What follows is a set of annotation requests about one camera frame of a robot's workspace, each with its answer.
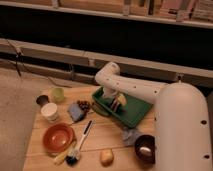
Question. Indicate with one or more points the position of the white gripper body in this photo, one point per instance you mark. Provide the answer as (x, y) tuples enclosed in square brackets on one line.
[(109, 93)]

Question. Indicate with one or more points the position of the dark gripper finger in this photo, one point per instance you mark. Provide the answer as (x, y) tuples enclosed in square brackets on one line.
[(118, 104), (114, 103)]

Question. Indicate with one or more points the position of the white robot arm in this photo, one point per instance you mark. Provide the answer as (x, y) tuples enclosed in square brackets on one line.
[(182, 128)]

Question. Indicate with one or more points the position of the light green plastic cup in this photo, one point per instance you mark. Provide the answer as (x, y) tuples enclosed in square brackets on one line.
[(58, 94)]

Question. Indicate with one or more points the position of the white paper cup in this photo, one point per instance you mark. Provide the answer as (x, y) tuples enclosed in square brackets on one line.
[(50, 112)]

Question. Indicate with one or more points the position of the green plastic tray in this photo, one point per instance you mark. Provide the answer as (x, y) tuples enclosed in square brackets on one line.
[(130, 114)]

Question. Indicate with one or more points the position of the dark grape bunch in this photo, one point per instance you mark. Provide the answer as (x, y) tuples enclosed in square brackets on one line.
[(85, 106)]

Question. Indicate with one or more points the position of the dark brown bowl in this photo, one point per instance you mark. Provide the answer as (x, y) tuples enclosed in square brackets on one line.
[(145, 149)]

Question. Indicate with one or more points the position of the yellow potato toy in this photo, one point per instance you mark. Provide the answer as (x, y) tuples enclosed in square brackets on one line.
[(106, 157)]

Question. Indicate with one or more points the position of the wooden board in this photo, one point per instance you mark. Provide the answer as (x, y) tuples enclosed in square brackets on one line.
[(106, 133)]

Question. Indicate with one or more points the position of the orange bowl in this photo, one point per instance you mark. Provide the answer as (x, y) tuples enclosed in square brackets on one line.
[(57, 138)]

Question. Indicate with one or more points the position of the white dish brush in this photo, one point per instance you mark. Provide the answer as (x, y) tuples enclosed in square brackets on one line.
[(73, 156)]

